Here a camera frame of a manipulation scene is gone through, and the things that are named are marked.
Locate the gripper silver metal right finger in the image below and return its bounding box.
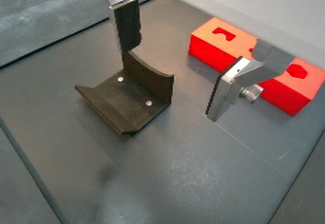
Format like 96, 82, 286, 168
206, 40, 294, 121

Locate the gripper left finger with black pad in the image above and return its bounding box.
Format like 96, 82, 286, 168
105, 0, 142, 53

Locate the red shape board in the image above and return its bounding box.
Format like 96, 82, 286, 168
187, 17, 325, 121

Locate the black curved holder stand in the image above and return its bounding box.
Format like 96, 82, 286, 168
75, 52, 174, 135

